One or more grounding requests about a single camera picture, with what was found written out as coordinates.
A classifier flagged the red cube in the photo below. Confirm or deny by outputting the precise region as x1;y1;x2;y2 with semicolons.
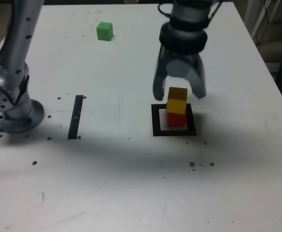
165;102;187;128

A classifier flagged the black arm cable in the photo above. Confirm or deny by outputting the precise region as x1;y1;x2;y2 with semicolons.
157;0;223;27

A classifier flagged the white background frame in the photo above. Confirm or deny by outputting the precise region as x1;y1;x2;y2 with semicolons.
243;0;282;45

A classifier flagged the black tape strip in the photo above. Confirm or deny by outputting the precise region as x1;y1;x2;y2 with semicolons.
67;95;84;140

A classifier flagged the yellow cube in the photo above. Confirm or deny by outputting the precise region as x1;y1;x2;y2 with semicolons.
167;87;188;114

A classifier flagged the black tape square outline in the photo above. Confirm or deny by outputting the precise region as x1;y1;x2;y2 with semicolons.
151;103;197;137

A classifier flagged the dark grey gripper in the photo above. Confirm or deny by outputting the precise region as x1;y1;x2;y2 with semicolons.
152;44;207;102

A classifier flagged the green cube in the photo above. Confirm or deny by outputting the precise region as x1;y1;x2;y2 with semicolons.
96;21;114;41

